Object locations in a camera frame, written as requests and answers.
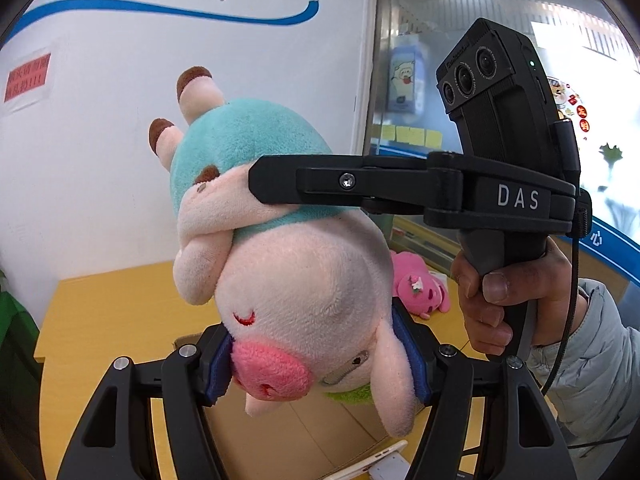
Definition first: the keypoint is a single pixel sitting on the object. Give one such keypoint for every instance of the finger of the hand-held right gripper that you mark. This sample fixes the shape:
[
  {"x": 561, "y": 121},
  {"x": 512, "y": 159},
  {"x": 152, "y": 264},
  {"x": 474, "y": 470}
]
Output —
[{"x": 310, "y": 180}]

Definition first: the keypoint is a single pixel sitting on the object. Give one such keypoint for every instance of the red festive window sticker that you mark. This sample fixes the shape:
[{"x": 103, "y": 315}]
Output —
[{"x": 570, "y": 105}]

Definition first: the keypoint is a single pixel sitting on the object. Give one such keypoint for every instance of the yellow sticky note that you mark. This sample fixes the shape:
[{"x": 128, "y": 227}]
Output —
[
  {"x": 434, "y": 137},
  {"x": 410, "y": 135},
  {"x": 384, "y": 132}
]

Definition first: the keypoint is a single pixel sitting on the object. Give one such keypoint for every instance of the metal window frame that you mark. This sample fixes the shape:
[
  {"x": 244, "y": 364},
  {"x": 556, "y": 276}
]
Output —
[{"x": 372, "y": 60}]

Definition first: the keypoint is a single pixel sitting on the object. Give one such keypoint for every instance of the blue wave wall decal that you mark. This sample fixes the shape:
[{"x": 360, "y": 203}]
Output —
[{"x": 150, "y": 7}]

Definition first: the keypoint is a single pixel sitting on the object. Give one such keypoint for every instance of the pink plush toy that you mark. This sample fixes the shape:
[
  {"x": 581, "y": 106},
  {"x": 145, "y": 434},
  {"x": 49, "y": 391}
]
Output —
[{"x": 420, "y": 290}]

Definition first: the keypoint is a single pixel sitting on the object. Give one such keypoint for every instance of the wooden desktop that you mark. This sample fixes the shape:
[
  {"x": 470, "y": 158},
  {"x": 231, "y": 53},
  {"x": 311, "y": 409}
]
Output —
[{"x": 110, "y": 310}]

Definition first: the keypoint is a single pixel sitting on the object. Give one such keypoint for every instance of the cartoon sheep poster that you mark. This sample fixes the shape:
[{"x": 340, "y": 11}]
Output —
[{"x": 407, "y": 80}]

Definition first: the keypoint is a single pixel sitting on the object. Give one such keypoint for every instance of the cardboard box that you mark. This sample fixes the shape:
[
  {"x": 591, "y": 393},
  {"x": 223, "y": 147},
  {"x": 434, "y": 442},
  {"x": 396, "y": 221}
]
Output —
[{"x": 325, "y": 435}]

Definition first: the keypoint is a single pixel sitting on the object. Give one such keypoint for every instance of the person's right hand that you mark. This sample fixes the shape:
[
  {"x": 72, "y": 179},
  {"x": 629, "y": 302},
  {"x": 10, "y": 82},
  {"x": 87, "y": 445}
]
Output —
[{"x": 480, "y": 310}]

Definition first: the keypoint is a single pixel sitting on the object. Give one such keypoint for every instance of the red wall notice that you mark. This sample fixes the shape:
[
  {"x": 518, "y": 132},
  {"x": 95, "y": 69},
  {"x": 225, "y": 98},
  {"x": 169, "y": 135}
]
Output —
[{"x": 27, "y": 77}]

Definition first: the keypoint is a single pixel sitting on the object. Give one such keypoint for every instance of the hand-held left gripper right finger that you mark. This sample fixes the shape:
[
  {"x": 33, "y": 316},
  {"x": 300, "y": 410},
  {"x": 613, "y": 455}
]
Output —
[{"x": 416, "y": 365}]

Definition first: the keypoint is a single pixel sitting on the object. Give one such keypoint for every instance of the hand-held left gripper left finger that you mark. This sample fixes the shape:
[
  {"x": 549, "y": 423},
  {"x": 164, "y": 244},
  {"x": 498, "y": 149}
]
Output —
[{"x": 220, "y": 372}]

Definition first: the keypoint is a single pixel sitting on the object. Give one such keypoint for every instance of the plush pig toy teal shirt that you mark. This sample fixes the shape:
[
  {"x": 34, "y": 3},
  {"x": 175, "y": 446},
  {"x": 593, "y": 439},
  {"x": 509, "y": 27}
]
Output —
[{"x": 300, "y": 280}]

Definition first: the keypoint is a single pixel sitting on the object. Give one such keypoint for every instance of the person's right forearm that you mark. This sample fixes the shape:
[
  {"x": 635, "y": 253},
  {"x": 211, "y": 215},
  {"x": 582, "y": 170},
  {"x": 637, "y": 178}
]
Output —
[{"x": 600, "y": 375}]

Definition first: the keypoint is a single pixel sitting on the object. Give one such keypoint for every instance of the white phone case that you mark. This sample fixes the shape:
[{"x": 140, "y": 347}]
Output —
[{"x": 370, "y": 460}]

